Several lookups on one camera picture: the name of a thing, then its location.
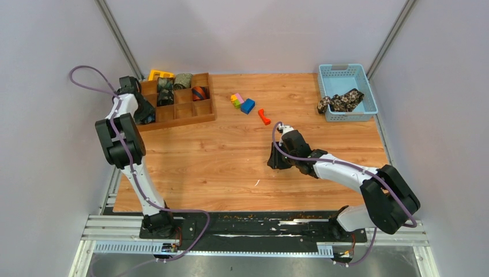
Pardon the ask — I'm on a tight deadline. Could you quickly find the blue patterned necktie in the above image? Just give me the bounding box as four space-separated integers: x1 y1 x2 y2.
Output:
139 110 156 125

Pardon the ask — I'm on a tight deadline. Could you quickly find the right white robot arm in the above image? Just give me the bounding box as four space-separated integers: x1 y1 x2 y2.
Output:
267 122 421 241

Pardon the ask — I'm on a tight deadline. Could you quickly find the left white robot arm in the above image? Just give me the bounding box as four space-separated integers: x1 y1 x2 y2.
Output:
95 76 177 239

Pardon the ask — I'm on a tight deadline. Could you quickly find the yellow plastic object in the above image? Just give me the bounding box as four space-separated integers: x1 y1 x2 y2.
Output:
148 69 175 81

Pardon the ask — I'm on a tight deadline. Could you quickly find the rolled camouflage tie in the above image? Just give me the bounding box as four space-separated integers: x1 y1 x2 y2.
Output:
156 89 174 107

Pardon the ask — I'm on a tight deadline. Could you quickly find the rolled dark green tie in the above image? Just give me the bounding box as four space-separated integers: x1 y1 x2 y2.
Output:
157 77 174 91

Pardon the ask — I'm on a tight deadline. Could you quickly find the red toy block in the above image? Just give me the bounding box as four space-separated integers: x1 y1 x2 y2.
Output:
258 108 271 125

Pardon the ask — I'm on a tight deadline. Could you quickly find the rolled olive tie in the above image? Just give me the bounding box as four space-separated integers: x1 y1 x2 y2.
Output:
173 73 193 90

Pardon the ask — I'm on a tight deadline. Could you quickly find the blue toy block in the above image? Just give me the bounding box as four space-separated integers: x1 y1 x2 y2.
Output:
240 98 255 114

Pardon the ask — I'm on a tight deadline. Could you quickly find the wooden compartment tray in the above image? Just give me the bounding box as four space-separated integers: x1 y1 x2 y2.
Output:
138 73 216 132

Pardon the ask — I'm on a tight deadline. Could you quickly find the rolled orange striped tie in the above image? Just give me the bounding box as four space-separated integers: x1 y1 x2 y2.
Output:
191 86 209 102

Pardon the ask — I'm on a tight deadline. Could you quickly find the brown floral necktie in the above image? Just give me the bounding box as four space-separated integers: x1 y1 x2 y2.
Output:
317 88 364 114

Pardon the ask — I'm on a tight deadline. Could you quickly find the pink toy block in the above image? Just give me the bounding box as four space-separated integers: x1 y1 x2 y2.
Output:
234 93 244 104

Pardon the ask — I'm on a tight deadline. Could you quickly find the light blue plastic basket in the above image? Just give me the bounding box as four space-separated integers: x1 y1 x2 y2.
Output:
317 63 378 122

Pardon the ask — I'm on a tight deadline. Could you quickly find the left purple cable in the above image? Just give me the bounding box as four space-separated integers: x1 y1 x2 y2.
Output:
69 65 211 263

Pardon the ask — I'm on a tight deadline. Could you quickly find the purple cable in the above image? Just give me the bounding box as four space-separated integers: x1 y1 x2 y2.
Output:
271 121 418 267
69 65 211 263

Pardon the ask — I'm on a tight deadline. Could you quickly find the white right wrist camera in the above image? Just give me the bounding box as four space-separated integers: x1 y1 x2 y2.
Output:
277 125 294 134

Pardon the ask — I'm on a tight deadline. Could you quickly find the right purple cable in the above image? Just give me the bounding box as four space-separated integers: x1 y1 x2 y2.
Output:
271 121 418 267

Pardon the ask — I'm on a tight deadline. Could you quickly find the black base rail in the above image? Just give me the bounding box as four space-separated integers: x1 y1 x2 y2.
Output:
149 211 367 253

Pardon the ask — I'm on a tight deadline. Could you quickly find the white slotted cable duct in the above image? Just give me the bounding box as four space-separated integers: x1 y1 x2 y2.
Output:
92 239 334 259

